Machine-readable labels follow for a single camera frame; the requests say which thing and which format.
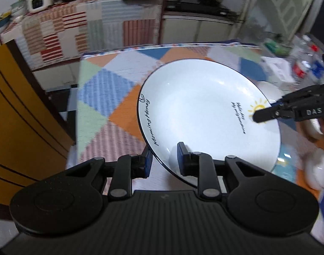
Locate white framed door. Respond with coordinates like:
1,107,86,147
255,0,320,39

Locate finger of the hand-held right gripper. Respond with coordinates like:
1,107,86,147
253,98,297,124

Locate black gas stove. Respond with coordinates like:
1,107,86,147
161,0,232,17

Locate teal bowl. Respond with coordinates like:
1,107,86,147
10,0,29,16

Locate colourful patchwork tablecloth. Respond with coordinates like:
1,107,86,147
67,42,324,245

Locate yellow wooden cabinet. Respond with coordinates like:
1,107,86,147
0,39,75,213

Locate white bowl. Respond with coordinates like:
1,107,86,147
307,119,324,140
304,148,324,190

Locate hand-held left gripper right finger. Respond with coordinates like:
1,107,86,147
177,142,266,201

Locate white plate with black rim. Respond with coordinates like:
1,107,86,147
137,59,282,189

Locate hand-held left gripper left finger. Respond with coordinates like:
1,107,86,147
65,146,153,202

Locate white plastic bag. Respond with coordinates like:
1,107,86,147
260,56,295,86

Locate blue bowl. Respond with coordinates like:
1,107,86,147
0,12,13,29

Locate striped patchwork counter cloth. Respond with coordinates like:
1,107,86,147
0,0,163,71

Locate white cabinet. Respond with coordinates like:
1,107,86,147
161,14,240,46

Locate clear plastic bottle red label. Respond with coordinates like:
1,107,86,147
291,38,315,83

